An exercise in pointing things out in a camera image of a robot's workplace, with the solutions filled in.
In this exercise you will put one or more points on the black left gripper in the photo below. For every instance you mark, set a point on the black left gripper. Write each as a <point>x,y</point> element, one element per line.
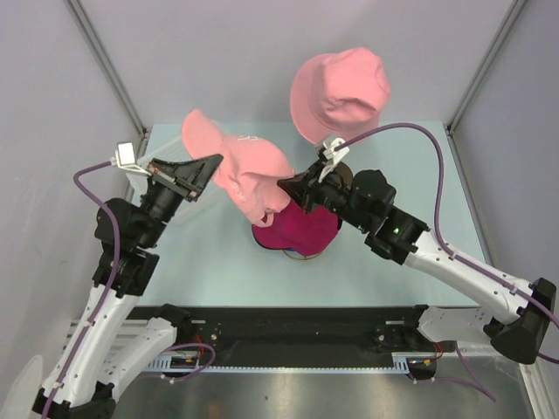
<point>189,176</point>

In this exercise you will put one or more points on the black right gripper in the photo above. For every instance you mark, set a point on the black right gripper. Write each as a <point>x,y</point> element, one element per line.
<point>304,188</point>

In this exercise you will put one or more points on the light pink cap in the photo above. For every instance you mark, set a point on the light pink cap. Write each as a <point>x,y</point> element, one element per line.
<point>249,171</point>

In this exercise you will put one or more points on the light pink bucket hat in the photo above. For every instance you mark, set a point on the light pink bucket hat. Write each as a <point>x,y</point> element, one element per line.
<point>340,94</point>

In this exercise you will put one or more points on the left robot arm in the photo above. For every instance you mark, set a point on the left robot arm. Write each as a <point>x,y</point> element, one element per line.
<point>85,383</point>

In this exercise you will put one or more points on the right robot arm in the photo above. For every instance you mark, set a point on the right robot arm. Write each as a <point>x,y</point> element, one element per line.
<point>512,315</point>

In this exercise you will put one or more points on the white plastic basket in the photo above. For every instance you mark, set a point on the white plastic basket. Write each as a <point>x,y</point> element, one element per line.
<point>162,202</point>

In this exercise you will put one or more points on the beige mannequin head stand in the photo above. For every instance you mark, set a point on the beige mannequin head stand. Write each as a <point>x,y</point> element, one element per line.
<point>344,172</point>

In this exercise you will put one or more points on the gold wire sphere stand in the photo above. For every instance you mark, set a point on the gold wire sphere stand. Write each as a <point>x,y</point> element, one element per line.
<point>294,255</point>

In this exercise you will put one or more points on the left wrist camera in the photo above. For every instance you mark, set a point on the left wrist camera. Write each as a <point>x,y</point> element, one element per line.
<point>124,158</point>

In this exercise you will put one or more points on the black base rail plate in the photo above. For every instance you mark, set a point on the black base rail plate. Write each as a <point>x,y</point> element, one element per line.
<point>270,333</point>

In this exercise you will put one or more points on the aluminium frame post left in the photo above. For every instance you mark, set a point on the aluminium frame post left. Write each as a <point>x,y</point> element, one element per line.
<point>99,51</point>

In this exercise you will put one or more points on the aluminium frame post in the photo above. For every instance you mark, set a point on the aluminium frame post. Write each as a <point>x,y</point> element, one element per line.
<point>499,40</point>
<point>99,51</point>

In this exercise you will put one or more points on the white cable duct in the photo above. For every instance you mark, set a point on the white cable duct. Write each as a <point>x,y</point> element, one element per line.
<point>183,364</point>

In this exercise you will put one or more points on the aluminium frame post right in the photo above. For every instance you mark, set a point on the aluminium frame post right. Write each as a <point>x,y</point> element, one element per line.
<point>499,40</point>

